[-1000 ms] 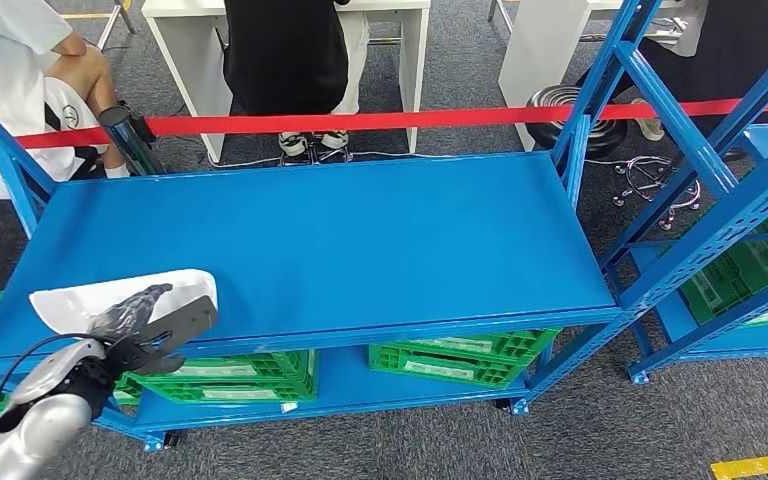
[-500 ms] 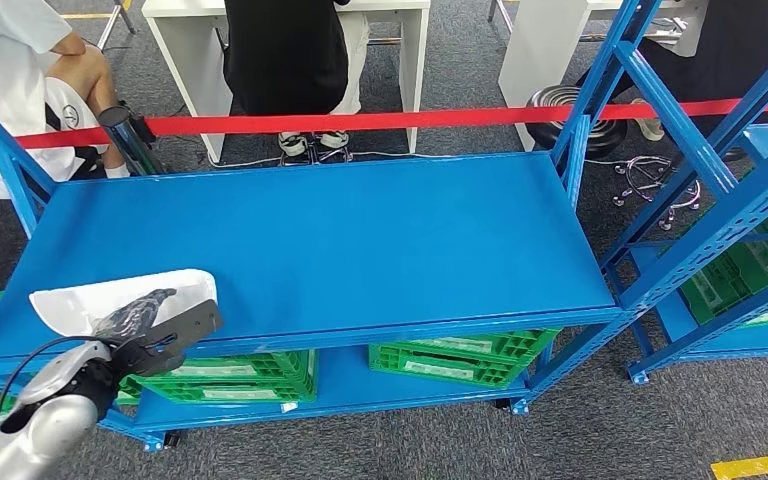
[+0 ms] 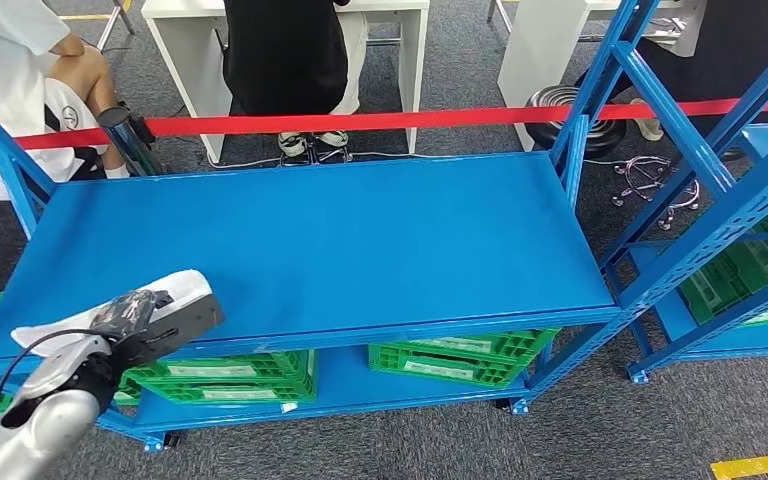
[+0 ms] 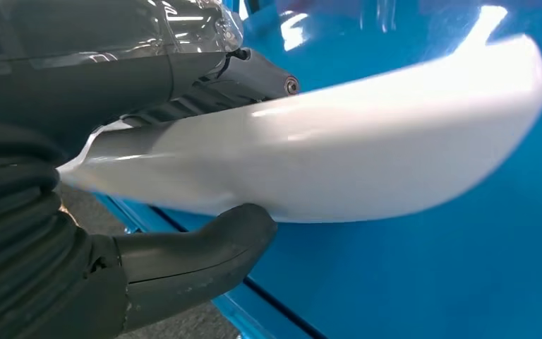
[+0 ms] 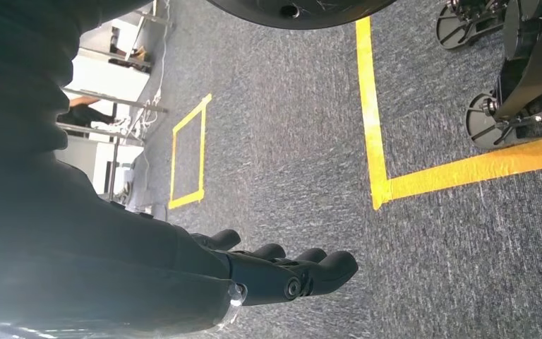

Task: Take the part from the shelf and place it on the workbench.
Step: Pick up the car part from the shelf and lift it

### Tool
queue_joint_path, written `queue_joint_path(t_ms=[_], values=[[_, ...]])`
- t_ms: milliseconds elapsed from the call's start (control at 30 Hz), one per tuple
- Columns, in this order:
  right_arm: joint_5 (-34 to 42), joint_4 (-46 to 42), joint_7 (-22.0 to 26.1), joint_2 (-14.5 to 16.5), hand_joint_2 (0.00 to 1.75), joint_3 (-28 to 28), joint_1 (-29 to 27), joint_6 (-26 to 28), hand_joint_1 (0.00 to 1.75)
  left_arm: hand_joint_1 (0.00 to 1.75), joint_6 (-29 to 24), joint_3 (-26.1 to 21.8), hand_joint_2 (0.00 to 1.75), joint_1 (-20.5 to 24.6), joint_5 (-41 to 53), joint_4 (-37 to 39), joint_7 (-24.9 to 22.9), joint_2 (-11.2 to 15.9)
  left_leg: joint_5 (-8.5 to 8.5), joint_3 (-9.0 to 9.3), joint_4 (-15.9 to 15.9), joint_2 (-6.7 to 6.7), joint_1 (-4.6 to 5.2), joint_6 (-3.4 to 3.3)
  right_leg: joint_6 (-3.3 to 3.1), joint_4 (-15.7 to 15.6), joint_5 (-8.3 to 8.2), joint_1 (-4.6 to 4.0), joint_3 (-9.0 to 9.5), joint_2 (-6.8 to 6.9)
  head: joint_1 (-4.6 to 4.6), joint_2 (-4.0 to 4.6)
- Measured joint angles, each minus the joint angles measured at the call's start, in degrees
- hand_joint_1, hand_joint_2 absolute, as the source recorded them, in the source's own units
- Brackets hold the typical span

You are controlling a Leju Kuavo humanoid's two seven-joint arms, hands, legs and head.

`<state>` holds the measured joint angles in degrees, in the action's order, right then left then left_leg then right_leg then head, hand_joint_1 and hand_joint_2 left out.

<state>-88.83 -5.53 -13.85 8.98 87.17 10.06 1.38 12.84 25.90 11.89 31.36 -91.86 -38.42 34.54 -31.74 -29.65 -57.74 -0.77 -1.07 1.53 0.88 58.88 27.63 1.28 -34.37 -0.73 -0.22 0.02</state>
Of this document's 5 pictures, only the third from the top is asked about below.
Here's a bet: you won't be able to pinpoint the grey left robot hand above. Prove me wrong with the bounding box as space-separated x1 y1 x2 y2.
89 289 226 364

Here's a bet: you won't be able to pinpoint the white curved plastic part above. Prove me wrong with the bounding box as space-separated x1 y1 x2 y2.
10 268 216 351

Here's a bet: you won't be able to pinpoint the blue metal shelf rack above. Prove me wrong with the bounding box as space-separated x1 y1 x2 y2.
0 0 768 455
599 26 768 386

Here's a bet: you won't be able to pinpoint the chrome chair base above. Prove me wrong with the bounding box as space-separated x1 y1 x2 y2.
612 155 702 231
277 142 353 166

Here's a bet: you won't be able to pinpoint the red barrier tape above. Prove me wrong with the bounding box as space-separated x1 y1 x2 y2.
0 94 768 155

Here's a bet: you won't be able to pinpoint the person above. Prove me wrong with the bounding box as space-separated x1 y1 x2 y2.
221 0 371 160
576 0 768 160
0 0 130 202

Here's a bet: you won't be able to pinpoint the black stanchion base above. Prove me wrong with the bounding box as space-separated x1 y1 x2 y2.
524 84 628 160

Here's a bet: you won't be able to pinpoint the yellow tape outline cut corner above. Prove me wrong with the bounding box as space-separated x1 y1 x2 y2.
710 450 768 480

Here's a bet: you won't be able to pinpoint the chrome stanchion post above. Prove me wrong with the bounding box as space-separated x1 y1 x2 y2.
97 105 160 178

